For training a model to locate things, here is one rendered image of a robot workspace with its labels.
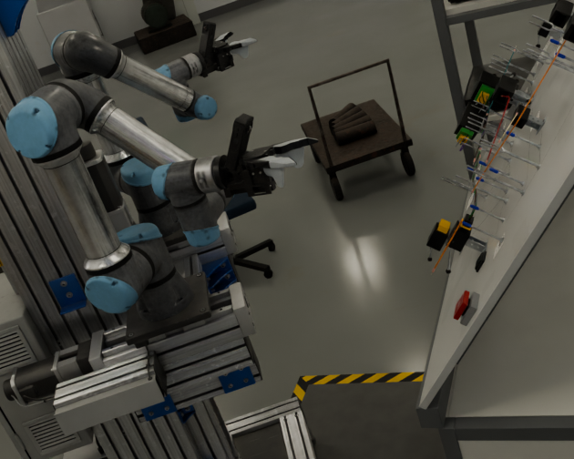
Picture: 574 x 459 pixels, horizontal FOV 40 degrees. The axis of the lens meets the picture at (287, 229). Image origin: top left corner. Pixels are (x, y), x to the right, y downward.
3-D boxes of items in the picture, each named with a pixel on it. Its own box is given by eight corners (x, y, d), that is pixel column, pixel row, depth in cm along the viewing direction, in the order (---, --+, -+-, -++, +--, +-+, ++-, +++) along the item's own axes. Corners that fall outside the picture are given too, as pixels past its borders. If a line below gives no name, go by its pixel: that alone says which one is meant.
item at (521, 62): (464, 117, 282) (460, 100, 279) (475, 82, 310) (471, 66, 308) (560, 102, 269) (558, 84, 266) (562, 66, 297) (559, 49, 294)
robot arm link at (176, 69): (157, 94, 258) (148, 69, 254) (185, 80, 262) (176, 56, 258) (167, 96, 251) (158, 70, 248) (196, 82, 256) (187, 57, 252)
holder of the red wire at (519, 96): (540, 76, 230) (507, 61, 231) (534, 102, 221) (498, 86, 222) (533, 89, 234) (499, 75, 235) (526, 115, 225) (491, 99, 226)
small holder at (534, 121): (550, 101, 196) (524, 90, 197) (544, 126, 191) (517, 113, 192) (542, 114, 200) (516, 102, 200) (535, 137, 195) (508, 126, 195)
